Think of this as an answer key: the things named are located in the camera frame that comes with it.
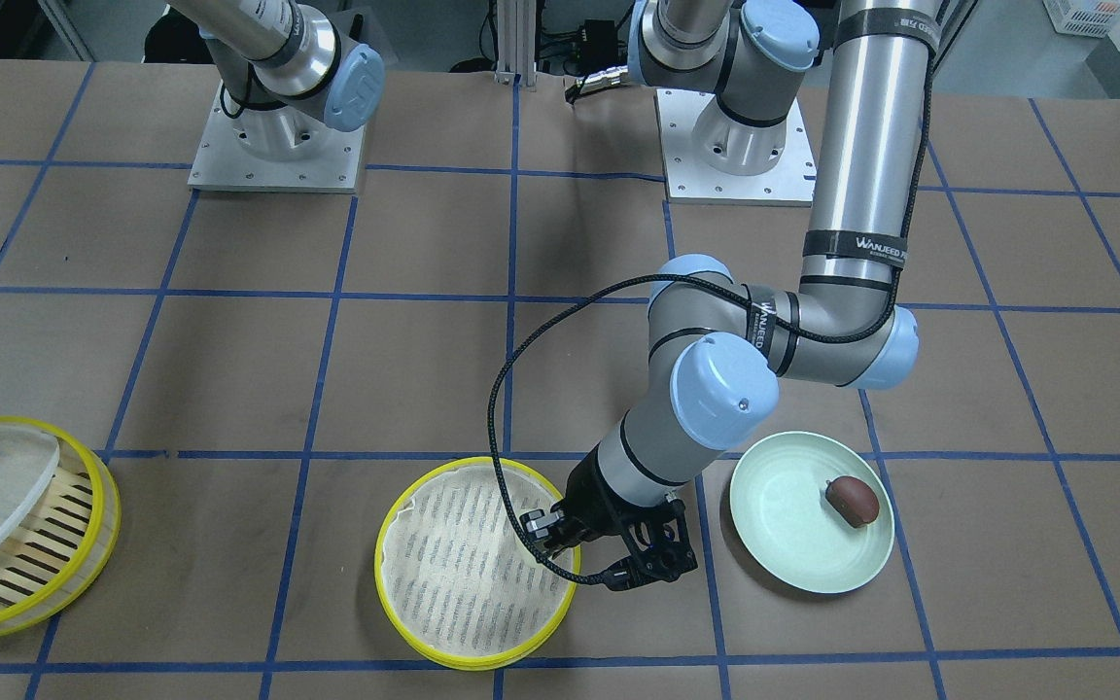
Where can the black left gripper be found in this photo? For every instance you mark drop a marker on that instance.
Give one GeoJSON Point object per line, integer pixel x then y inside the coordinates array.
{"type": "Point", "coordinates": [591, 500]}

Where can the yellow steamer basket with cloth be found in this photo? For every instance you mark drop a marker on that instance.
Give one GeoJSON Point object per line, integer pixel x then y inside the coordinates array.
{"type": "Point", "coordinates": [452, 577]}

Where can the brown steamed bun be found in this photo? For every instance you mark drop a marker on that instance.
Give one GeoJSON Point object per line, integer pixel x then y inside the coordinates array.
{"type": "Point", "coordinates": [854, 500]}

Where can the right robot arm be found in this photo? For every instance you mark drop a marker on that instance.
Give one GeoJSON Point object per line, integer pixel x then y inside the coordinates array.
{"type": "Point", "coordinates": [290, 77]}

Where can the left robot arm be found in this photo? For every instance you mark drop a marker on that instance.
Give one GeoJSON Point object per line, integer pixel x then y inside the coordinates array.
{"type": "Point", "coordinates": [717, 347]}

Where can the yellow bamboo steamer basket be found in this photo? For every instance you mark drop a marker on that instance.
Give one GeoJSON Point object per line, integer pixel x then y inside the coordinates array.
{"type": "Point", "coordinates": [58, 549]}

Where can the light green plate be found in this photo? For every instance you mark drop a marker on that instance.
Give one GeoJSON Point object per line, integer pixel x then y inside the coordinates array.
{"type": "Point", "coordinates": [778, 506]}

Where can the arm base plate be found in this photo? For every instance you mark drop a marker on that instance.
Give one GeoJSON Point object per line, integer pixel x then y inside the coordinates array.
{"type": "Point", "coordinates": [275, 151]}
{"type": "Point", "coordinates": [711, 159]}

